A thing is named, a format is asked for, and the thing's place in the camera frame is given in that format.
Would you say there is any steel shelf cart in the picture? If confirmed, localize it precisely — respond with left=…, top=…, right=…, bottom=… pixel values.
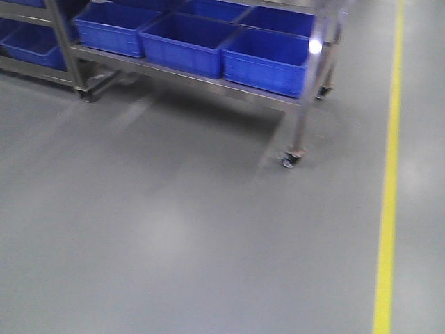
left=1, top=1, right=350, bottom=168

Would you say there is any blue bin front right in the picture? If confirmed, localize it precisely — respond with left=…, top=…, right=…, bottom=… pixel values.
left=222, top=28, right=309, bottom=98

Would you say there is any blue bin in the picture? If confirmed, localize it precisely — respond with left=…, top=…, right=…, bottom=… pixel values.
left=139, top=14, right=238, bottom=79
left=222, top=28, right=309, bottom=98
left=175, top=0, right=250, bottom=22
left=1, top=24, right=67, bottom=71
left=74, top=2, right=163, bottom=58
left=238, top=6, right=316, bottom=38

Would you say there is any blue bin front middle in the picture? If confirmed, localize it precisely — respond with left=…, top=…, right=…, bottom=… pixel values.
left=139, top=14, right=238, bottom=79

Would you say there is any blue bin back middle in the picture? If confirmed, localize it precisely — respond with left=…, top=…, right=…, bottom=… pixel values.
left=175, top=0, right=250, bottom=22

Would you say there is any blue bin back right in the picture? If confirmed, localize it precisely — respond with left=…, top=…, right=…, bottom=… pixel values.
left=238, top=6, right=316, bottom=38

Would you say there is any blue bin front left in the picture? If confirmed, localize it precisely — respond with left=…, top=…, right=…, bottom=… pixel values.
left=74, top=2, right=163, bottom=58

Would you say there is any yellow floor line tape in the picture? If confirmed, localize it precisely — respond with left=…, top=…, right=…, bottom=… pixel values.
left=372, top=1, right=405, bottom=333

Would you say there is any blue bin far left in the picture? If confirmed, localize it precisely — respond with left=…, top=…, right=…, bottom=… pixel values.
left=1, top=24, right=67, bottom=71

